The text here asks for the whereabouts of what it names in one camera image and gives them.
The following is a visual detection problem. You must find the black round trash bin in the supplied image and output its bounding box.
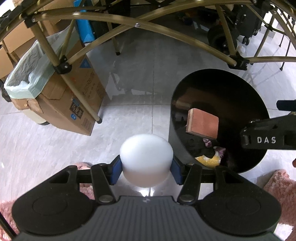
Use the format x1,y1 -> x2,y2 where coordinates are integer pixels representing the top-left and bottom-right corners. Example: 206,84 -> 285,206
169,69 -> 269,173

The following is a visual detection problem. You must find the pink sponge block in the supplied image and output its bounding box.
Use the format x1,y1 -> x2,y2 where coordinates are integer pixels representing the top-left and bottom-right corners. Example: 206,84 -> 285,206
186,108 -> 219,140

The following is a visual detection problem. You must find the cardboard box with green liner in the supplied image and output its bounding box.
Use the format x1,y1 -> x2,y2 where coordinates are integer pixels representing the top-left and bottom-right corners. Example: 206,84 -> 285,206
3,25 -> 107,137

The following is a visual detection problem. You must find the pink satin cloth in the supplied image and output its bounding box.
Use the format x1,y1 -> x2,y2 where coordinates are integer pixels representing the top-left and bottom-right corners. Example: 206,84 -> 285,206
203,138 -> 226,157

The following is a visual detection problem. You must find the yellow white plush hamster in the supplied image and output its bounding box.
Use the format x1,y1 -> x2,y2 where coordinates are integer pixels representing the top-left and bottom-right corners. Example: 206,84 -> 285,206
195,147 -> 226,169

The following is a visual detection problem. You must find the black suitcase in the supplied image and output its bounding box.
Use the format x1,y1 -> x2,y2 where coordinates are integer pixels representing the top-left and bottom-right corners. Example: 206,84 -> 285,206
232,4 -> 266,45

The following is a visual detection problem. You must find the folding table frame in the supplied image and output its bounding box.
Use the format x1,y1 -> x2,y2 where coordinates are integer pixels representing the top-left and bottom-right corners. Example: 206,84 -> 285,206
0,0 -> 296,124

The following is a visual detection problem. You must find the white foam ball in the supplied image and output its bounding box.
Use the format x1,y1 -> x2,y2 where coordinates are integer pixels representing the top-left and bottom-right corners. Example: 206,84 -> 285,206
119,134 -> 174,188

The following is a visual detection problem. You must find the pink fuzzy slipper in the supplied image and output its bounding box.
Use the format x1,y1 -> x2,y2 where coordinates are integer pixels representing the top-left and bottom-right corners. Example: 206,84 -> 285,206
264,169 -> 296,227
1,200 -> 20,240

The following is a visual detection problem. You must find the pink fuzzy slipper right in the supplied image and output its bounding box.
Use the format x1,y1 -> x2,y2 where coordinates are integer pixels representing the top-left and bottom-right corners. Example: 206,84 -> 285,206
264,169 -> 296,227

